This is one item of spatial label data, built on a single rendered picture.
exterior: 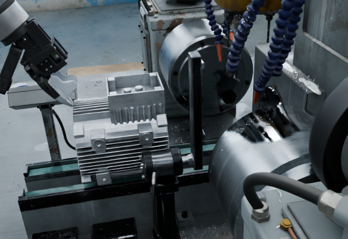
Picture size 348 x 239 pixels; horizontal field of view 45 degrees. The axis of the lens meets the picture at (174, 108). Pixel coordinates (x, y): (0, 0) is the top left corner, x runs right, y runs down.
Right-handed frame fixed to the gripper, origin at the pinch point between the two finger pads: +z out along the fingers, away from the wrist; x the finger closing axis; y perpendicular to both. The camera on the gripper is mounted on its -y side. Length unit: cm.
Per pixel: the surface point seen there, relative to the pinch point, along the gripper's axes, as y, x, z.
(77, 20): -70, 475, 86
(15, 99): -13.4, 11.9, -4.4
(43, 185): -17.7, -3.0, 13.0
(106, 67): -37, 258, 87
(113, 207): -4.3, -13.2, 22.6
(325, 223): 33, -59, 9
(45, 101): -7.6, 11.1, 0.4
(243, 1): 44.5, -13.2, -1.6
